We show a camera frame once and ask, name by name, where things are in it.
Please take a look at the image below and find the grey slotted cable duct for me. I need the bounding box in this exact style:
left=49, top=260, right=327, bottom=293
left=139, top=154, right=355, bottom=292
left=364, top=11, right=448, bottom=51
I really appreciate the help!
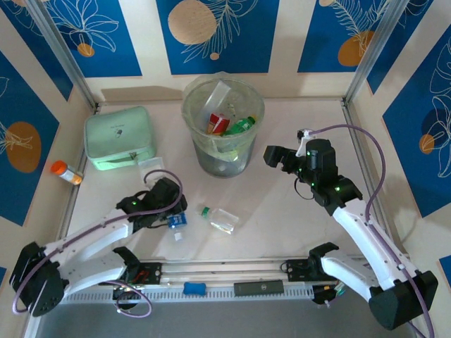
left=61, top=281, right=318, bottom=304

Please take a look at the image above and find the red and yellow can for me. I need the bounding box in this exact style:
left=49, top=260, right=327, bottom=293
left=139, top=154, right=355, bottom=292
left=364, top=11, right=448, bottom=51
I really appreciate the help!
left=205, top=112, right=231, bottom=137

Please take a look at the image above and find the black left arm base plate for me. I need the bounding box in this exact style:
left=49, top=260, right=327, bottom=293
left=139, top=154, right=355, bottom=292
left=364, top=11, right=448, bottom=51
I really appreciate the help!
left=132, top=262, right=163, bottom=286

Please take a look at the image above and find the clear plastic bin liner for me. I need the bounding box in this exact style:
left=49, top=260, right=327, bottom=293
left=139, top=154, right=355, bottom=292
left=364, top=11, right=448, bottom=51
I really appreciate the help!
left=180, top=72, right=266, bottom=163

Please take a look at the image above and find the blue label water bottle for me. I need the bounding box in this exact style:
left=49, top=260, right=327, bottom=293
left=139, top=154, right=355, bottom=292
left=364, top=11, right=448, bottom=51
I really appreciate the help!
left=165, top=211, right=188, bottom=242

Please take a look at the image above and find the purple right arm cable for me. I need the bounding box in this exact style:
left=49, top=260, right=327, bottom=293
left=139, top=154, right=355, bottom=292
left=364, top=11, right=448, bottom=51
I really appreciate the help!
left=299, top=123, right=436, bottom=338

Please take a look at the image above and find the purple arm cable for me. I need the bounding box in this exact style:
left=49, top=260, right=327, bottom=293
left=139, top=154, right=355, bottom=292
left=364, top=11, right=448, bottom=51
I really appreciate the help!
left=299, top=123, right=436, bottom=338
left=12, top=169, right=184, bottom=320

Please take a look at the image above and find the clear bin with green liner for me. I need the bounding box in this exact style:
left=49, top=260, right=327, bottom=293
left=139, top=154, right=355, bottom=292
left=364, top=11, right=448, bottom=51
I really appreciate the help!
left=181, top=72, right=266, bottom=179

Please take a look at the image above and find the green bottle with yellow cap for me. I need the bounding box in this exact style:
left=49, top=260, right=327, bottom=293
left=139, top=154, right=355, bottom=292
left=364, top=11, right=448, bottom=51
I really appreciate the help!
left=223, top=115, right=258, bottom=137

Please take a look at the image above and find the clear rectangular plastic box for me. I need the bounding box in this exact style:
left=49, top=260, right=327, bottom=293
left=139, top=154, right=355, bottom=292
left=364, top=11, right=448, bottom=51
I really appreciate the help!
left=201, top=80, right=232, bottom=119

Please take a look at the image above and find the mint green medicine bag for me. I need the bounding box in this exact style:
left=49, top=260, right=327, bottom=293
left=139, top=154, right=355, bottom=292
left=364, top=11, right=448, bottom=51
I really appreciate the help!
left=83, top=106, right=159, bottom=173

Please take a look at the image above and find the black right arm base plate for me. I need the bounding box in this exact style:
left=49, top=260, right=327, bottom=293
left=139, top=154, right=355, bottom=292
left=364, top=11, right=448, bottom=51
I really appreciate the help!
left=283, top=258, right=314, bottom=282

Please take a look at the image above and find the aluminium frame post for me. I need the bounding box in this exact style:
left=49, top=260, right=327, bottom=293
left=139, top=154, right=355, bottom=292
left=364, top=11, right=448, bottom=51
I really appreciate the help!
left=342, top=0, right=413, bottom=106
left=24, top=0, right=101, bottom=111

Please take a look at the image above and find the clear bottle with green cap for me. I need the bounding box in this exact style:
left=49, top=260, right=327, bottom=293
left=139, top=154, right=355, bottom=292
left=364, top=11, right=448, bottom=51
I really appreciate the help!
left=196, top=203, right=240, bottom=234

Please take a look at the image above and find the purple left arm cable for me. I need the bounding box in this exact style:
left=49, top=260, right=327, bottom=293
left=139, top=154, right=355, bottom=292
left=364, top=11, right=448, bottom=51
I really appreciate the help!
left=12, top=169, right=184, bottom=320

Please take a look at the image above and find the blue foam block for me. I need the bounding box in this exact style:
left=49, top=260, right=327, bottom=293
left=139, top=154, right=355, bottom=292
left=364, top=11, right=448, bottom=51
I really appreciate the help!
left=183, top=281, right=207, bottom=295

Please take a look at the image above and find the clear plastic zip packet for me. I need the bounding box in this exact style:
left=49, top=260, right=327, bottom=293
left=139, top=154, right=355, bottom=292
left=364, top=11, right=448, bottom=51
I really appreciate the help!
left=137, top=157, right=165, bottom=180

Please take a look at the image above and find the black rectangular bar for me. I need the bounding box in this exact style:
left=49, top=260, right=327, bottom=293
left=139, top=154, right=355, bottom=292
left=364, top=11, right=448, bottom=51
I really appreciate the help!
left=233, top=280, right=285, bottom=295

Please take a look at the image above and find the aluminium mounting rail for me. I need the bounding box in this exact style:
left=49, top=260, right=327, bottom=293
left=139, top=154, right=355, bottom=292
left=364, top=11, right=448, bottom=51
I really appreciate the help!
left=66, top=259, right=412, bottom=282

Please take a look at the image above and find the pill bottle with orange cap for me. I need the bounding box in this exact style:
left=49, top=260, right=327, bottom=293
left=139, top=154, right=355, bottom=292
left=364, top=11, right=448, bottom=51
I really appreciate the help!
left=51, top=160, right=84, bottom=186

